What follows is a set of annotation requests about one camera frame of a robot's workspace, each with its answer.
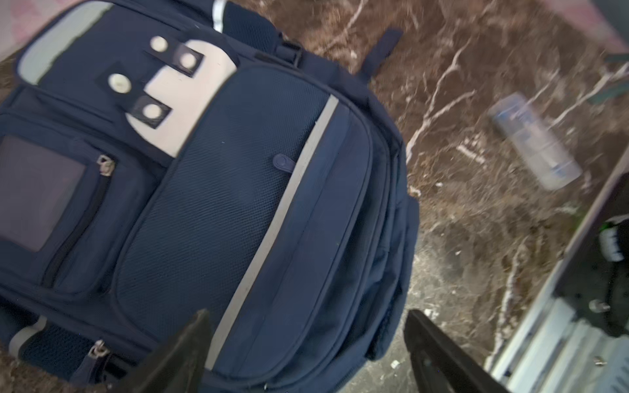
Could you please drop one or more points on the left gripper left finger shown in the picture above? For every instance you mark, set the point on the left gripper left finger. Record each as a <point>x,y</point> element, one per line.
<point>177,365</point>

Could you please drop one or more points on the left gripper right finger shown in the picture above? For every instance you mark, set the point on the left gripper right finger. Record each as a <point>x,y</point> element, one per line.
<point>439,364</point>

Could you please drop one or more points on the navy blue backpack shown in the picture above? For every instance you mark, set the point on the navy blue backpack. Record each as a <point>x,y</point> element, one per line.
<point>159,158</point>

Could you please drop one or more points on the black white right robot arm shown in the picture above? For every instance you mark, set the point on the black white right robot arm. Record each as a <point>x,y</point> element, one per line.
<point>595,283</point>

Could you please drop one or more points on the clear plastic ruler case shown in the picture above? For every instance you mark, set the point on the clear plastic ruler case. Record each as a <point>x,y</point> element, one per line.
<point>545,156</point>

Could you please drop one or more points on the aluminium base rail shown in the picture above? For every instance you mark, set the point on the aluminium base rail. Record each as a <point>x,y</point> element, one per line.
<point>554,350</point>

